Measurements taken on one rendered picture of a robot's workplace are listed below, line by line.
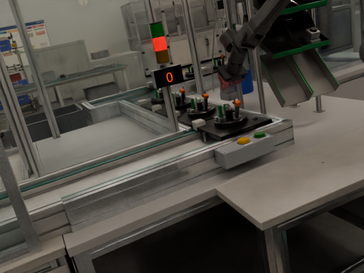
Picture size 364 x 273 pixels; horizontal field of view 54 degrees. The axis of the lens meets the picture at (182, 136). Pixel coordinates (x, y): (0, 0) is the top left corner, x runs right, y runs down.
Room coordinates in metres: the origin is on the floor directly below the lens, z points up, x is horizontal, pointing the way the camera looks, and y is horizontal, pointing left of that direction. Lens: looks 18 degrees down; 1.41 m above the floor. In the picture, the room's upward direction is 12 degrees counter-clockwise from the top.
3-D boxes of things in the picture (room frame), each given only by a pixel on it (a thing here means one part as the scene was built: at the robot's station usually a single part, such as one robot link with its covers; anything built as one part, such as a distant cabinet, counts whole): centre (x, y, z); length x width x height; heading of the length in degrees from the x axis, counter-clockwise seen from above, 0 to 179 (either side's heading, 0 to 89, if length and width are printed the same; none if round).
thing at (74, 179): (1.33, 0.08, 0.91); 0.84 x 0.28 x 0.10; 112
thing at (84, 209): (1.17, -0.01, 0.91); 0.89 x 0.06 x 0.11; 112
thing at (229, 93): (1.42, -0.21, 1.10); 0.08 x 0.04 x 0.07; 22
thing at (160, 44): (1.46, 0.01, 1.33); 0.05 x 0.05 x 0.05
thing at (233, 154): (1.19, -0.21, 0.93); 0.21 x 0.07 x 0.06; 112
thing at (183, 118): (1.65, -0.11, 1.01); 0.24 x 0.24 x 0.13; 22
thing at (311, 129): (1.83, -0.04, 0.84); 1.50 x 1.41 x 0.03; 112
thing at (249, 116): (1.42, -0.21, 0.96); 0.24 x 0.24 x 0.02; 22
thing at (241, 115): (1.42, -0.21, 0.98); 0.14 x 0.14 x 0.02
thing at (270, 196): (1.30, -0.47, 0.84); 0.90 x 0.70 x 0.03; 109
